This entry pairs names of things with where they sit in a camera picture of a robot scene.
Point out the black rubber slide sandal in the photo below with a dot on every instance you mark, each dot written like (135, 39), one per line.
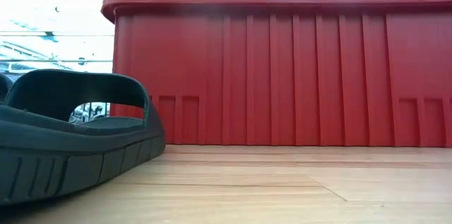
(53, 160)

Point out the red ribbed plastic bin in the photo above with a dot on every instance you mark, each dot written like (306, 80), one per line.
(282, 75)

